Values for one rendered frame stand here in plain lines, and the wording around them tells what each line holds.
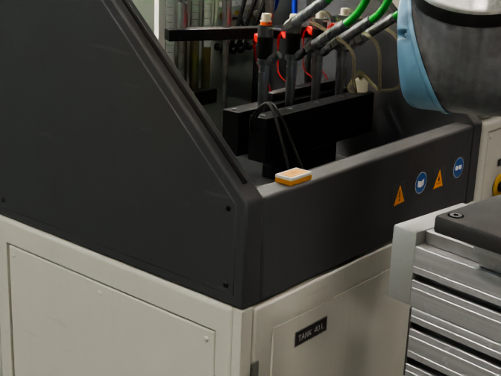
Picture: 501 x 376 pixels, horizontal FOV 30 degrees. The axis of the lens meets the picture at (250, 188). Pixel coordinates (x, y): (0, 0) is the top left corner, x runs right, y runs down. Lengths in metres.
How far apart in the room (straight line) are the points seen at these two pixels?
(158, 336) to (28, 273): 0.32
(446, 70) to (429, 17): 0.05
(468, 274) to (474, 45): 0.26
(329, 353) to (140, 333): 0.31
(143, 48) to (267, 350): 0.47
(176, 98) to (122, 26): 0.14
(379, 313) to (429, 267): 0.59
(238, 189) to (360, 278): 0.37
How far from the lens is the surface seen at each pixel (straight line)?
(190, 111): 1.31
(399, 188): 1.59
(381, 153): 1.54
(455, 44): 0.91
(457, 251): 1.05
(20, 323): 1.74
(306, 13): 1.57
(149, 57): 1.34
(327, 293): 1.48
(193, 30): 1.77
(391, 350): 1.73
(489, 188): 1.92
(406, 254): 1.08
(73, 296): 1.59
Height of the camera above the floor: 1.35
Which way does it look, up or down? 18 degrees down
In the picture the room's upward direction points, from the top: 2 degrees clockwise
